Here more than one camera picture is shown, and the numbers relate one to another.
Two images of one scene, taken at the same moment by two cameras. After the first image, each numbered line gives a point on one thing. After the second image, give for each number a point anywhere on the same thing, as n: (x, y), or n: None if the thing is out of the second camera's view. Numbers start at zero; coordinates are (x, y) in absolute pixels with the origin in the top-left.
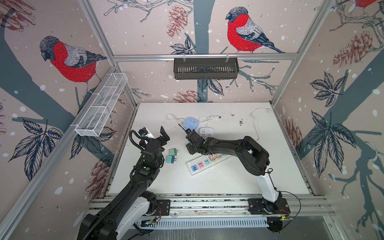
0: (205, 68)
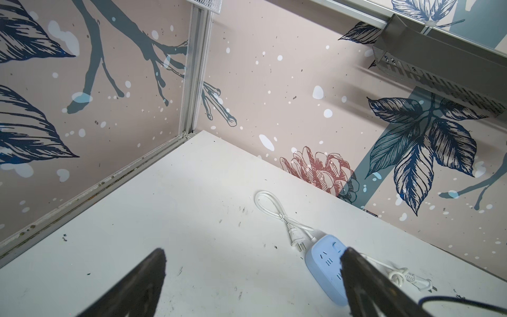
0: (472, 74)
